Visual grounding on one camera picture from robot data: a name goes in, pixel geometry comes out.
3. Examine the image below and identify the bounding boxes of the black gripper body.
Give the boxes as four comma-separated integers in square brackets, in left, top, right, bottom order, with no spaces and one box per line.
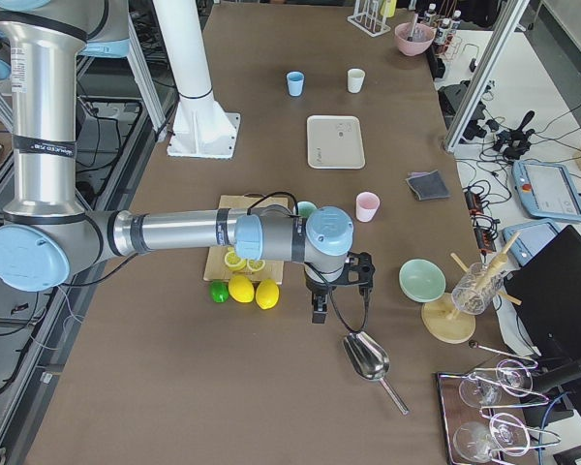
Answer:
[304,252,375,295]

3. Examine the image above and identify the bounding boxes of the green cup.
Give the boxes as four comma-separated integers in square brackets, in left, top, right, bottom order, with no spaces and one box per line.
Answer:
[296,201,318,218]

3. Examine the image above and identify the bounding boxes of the blue cup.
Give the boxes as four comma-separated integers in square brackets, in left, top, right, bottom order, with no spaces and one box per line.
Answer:
[287,71,305,97]

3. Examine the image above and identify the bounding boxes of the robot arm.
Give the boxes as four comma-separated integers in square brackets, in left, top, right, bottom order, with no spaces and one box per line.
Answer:
[0,1,375,324]

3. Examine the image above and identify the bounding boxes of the beige rabbit tray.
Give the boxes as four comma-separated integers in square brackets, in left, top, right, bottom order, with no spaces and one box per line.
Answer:
[306,115,365,170]

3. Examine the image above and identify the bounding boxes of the yellow lemon lower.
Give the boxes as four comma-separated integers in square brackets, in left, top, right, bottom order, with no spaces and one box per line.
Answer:
[256,279,280,310]

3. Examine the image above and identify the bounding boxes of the yellow lemon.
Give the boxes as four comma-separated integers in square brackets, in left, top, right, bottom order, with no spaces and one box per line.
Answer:
[256,279,280,310]
[228,275,255,303]

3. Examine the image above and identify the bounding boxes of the green bowl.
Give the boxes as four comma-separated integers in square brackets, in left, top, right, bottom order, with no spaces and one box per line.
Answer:
[399,259,445,303]

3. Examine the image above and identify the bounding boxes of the pink cup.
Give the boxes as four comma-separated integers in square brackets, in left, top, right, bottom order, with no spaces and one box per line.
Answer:
[355,192,381,223]

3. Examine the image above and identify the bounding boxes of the lemon slice lower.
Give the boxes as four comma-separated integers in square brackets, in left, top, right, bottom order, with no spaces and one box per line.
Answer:
[246,259,266,273]

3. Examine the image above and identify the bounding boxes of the lemon slice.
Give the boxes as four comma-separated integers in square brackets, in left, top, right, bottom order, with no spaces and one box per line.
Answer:
[224,250,247,271]
[246,259,266,273]

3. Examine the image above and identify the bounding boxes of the yellow lemon upper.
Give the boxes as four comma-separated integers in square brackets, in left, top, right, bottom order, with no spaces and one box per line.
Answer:
[228,275,255,303]

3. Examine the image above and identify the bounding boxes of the metal scoop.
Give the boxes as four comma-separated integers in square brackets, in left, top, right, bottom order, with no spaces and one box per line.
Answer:
[343,331,410,415]

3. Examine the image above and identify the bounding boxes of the lemon slice upper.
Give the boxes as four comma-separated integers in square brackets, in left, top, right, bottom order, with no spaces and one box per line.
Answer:
[224,250,247,271]

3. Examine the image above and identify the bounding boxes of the green lime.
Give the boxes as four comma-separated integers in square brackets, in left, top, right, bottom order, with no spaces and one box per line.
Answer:
[209,281,229,303]

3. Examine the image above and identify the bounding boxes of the wooden cup stand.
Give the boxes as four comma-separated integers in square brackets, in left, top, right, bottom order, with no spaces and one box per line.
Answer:
[421,232,522,344]

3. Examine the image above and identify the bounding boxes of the bamboo cutting board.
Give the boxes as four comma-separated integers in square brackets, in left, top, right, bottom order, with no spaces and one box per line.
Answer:
[203,195,284,285]

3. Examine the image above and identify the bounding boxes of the grey cloth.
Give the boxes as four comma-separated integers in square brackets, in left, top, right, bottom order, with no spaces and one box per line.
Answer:
[406,170,450,202]

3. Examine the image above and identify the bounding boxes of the clear glass cup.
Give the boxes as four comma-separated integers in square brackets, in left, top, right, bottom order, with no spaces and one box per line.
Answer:
[451,263,505,315]

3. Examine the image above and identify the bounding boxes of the blue teach pendant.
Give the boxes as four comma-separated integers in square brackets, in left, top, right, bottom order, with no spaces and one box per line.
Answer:
[512,160,581,223]
[502,218,562,266]

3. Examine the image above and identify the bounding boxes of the wine glass upper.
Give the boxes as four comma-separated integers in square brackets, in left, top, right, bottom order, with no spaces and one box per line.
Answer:
[459,358,533,408]

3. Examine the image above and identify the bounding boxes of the wine glass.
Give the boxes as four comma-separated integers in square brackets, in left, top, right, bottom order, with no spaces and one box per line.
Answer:
[453,413,531,464]
[459,358,533,408]

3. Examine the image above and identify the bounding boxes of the cream white cup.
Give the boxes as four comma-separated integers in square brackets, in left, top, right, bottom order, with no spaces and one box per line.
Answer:
[347,68,366,94]

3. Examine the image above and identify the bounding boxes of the black laptop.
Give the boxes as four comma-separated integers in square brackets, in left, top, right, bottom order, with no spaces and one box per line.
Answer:
[505,226,581,358]

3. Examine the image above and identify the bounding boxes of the wine glass lower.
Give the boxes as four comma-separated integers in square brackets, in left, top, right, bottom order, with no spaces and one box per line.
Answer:
[453,413,531,464]

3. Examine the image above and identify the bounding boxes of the pink bowl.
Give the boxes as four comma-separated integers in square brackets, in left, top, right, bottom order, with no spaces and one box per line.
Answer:
[394,22,435,56]

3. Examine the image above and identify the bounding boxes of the white wire rack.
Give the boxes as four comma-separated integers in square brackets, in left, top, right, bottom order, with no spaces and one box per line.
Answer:
[347,0,397,37]

